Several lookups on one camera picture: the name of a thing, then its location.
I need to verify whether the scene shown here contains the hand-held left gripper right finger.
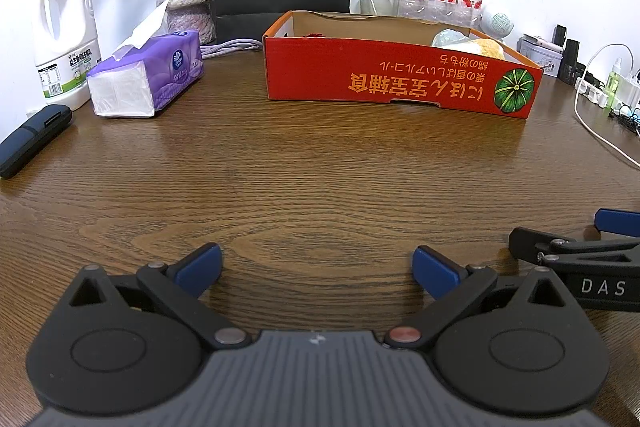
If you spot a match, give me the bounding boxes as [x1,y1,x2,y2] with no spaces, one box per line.
[382,245,577,352]

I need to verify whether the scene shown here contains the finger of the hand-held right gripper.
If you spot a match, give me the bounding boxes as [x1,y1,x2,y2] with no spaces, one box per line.
[593,208,640,239]
[508,227,593,266]

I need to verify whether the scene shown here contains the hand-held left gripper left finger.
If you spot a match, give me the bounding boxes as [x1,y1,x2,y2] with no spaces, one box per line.
[67,243,252,351]

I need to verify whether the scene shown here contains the white and yellow plush toy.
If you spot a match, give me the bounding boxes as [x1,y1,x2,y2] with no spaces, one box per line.
[462,34,507,59]

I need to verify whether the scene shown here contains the red cardboard box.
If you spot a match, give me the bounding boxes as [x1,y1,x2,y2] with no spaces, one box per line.
[262,10,544,121]

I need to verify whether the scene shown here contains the clear plastic bag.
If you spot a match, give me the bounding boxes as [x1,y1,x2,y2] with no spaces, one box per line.
[432,28,473,48]

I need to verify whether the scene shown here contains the white power adapter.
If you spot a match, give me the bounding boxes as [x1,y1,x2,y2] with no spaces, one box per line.
[617,72,640,108]

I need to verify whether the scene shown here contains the green spray bottle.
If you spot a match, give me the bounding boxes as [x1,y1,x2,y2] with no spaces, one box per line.
[606,58,625,108]

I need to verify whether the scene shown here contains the black small bottle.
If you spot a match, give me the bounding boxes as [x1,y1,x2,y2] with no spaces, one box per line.
[559,39,581,85]

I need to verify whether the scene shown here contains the pale tin box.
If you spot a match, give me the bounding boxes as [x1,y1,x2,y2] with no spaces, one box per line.
[517,33,563,78]

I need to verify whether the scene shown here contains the purple tissue pack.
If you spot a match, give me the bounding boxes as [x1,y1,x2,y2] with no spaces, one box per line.
[86,0,206,119]

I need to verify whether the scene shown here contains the dark blue case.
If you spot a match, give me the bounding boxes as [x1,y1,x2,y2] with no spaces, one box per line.
[0,104,73,180]

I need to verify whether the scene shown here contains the white round speaker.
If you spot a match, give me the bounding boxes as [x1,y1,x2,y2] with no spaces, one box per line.
[479,9,515,42]

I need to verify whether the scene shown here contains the white detergent jug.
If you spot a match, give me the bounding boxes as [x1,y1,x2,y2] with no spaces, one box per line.
[31,0,103,112]

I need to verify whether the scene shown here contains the black tangled wires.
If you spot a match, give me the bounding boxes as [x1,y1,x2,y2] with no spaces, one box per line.
[610,102,640,130]

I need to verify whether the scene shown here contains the white cable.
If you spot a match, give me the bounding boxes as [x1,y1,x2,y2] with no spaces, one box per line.
[575,43,640,168]

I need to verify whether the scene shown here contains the lilac braided cable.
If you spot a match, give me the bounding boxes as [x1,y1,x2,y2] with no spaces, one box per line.
[200,38,265,60]

